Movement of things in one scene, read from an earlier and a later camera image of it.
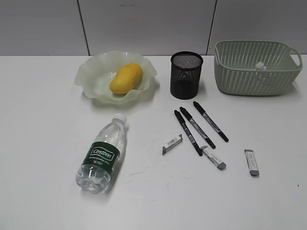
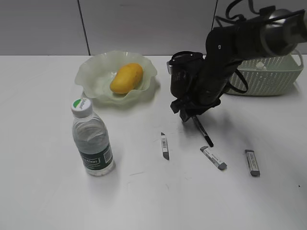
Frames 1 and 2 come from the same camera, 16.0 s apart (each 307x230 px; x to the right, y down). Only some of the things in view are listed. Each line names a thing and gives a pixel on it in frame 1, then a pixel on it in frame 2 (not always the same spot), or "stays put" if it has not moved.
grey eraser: x=212 y=159 stays put
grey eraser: x=252 y=164 stays put
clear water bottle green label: x=94 y=175 -> x=93 y=139
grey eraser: x=177 y=140 -> x=165 y=146
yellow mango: x=126 y=78 stays put
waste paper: x=259 y=66 stays put
